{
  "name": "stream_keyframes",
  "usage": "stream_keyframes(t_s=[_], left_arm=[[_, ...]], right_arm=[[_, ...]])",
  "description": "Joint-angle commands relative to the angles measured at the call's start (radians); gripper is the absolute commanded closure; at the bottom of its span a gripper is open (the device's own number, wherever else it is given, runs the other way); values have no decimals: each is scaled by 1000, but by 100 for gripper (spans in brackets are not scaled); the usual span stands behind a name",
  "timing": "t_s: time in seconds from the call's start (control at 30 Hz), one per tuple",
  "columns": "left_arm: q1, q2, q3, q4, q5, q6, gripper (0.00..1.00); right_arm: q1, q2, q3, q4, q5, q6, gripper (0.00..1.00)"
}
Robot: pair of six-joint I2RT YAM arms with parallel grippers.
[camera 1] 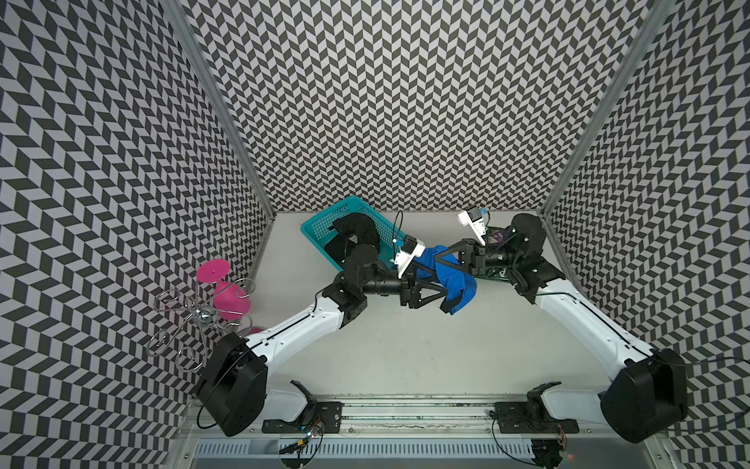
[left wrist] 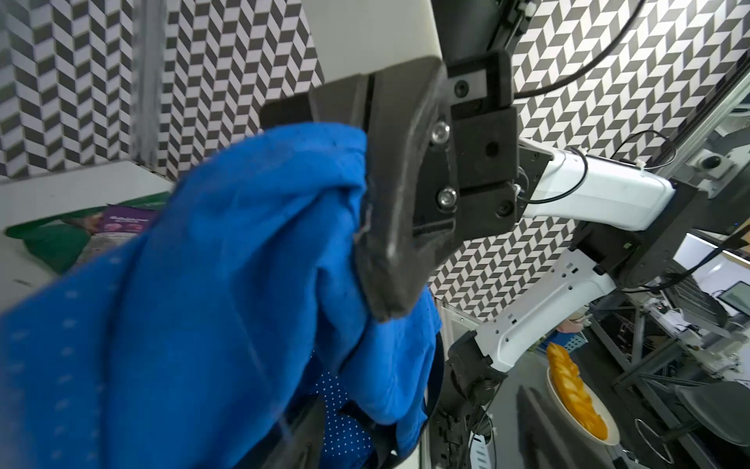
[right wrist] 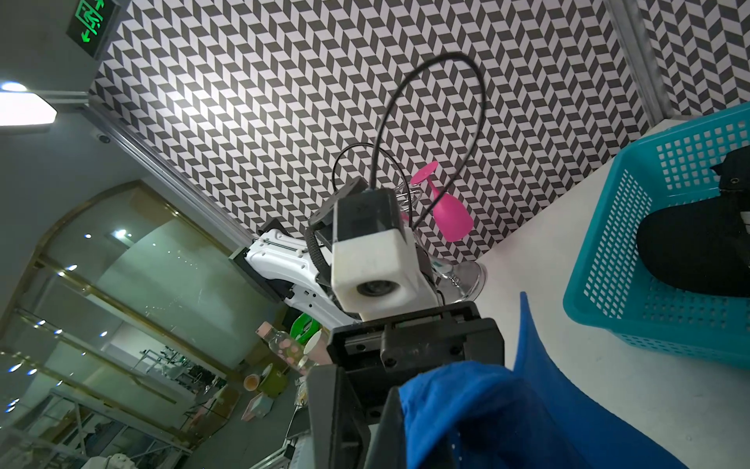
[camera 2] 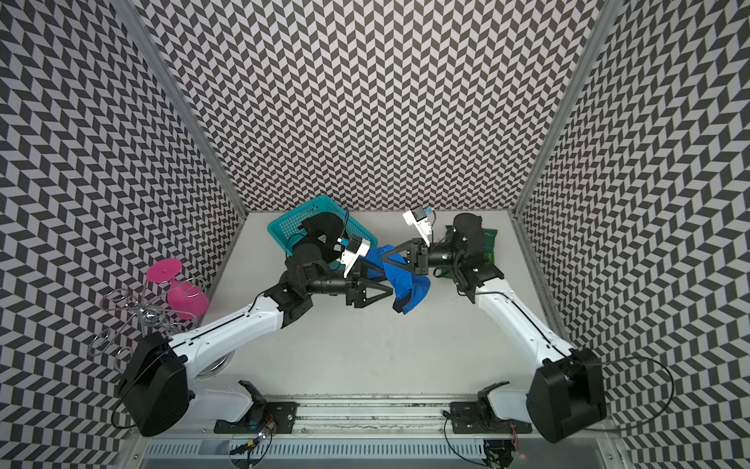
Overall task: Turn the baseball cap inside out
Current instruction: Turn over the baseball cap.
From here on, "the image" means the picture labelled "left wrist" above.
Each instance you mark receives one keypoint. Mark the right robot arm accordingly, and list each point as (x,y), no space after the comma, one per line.
(630,224)

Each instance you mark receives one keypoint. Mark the green crisp bag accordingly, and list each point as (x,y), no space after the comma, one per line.
(58,240)

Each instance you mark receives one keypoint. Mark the plate with bread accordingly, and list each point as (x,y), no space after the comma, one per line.
(576,401)

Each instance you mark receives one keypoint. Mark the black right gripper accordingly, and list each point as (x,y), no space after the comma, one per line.
(409,158)

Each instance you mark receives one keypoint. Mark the purple snack bag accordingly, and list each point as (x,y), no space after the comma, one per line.
(112,228)

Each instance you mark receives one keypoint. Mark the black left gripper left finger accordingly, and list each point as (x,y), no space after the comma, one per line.
(296,440)

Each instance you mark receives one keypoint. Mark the blue baseball cap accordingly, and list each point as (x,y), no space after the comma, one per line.
(184,347)

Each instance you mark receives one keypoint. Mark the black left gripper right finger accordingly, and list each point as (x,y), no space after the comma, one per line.
(546,440)

